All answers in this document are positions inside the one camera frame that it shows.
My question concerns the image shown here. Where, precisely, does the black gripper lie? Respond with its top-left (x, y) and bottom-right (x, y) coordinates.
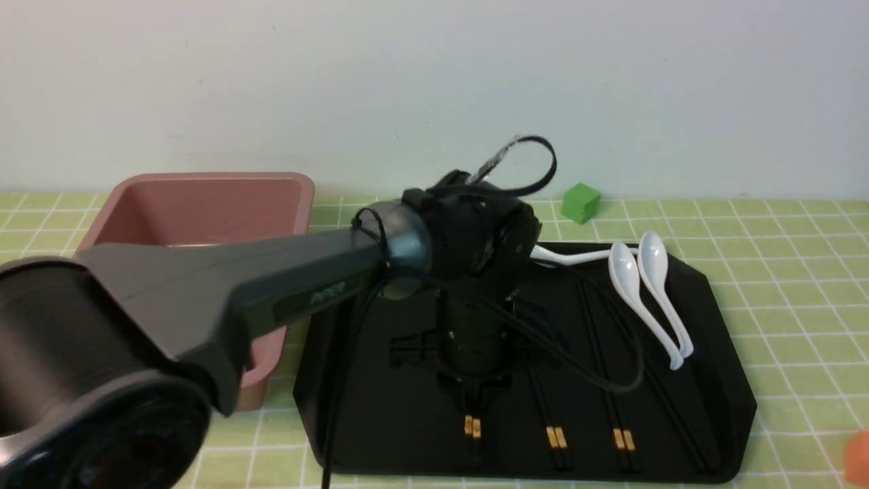
top-left (389, 279), bottom-right (564, 418)

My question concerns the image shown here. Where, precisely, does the gold-banded black chopstick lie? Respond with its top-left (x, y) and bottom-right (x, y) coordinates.
top-left (583, 282), bottom-right (640, 474)
top-left (528, 367), bottom-right (564, 471)
top-left (537, 369), bottom-right (571, 473)
top-left (576, 282), bottom-right (632, 475)
top-left (463, 414), bottom-right (476, 462)
top-left (472, 417), bottom-right (482, 465)

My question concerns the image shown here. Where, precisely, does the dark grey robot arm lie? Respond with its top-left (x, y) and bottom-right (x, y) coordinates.
top-left (2, 171), bottom-right (541, 488)

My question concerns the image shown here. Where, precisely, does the black rectangular tray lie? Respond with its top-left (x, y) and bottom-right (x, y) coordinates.
top-left (330, 256), bottom-right (757, 485)

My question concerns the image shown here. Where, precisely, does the white ceramic spoon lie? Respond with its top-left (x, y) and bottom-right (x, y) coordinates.
top-left (530, 245), bottom-right (610, 268)
top-left (638, 232), bottom-right (693, 359)
top-left (608, 242), bottom-right (684, 371)

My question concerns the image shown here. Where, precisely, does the plain black chopstick right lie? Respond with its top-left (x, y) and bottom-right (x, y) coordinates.
top-left (616, 300), bottom-right (720, 474)

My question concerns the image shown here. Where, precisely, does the green wooden cube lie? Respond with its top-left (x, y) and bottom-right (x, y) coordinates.
top-left (561, 183), bottom-right (602, 225)

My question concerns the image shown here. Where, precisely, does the white ceramic spoon rightmost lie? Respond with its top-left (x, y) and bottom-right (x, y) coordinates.
top-left (638, 232), bottom-right (693, 359)

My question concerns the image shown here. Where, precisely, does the green checkered tablecloth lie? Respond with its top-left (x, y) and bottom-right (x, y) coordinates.
top-left (1, 191), bottom-right (868, 488)

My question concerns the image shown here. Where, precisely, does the pink plastic bin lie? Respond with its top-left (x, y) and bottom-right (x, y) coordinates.
top-left (67, 171), bottom-right (316, 412)

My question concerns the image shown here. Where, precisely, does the orange wooden cube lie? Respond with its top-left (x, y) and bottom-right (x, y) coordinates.
top-left (843, 429), bottom-right (869, 488)

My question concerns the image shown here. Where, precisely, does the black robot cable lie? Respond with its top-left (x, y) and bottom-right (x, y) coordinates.
top-left (319, 134), bottom-right (646, 489)

